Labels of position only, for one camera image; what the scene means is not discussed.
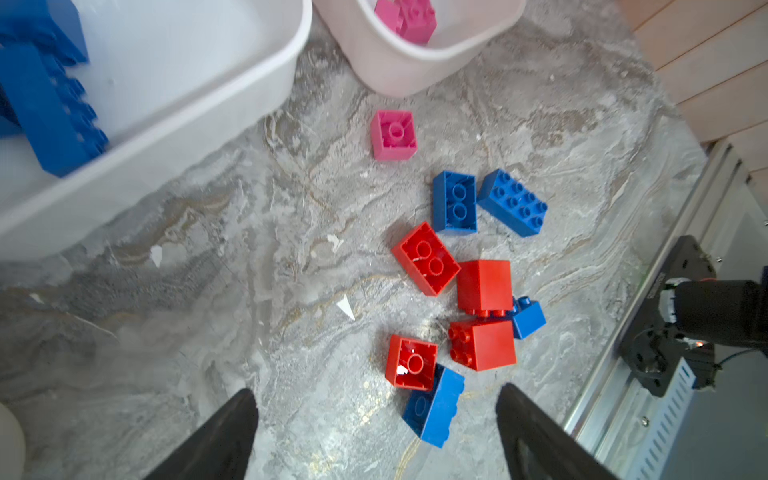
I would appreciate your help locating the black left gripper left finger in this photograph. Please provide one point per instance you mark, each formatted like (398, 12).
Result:
(220, 448)

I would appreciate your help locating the blue long lego brick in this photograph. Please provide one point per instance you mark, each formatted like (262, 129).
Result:
(49, 106)
(510, 202)

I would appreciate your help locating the red small lego brick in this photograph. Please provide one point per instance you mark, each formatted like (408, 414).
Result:
(411, 363)

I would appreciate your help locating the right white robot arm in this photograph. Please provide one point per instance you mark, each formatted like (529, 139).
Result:
(725, 312)

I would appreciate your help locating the middle white plastic bin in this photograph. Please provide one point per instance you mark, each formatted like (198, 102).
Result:
(170, 82)

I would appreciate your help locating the pink lego brick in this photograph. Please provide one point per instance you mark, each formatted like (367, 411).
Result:
(413, 20)
(393, 135)

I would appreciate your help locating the blue small lego brick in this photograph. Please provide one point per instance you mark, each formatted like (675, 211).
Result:
(527, 317)

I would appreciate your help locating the right white plastic bin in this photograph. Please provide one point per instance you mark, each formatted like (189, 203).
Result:
(393, 66)

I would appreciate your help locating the white plastic bin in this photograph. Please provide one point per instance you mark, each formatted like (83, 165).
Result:
(170, 82)
(393, 66)

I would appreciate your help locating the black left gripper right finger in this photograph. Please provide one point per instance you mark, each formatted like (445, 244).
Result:
(536, 447)

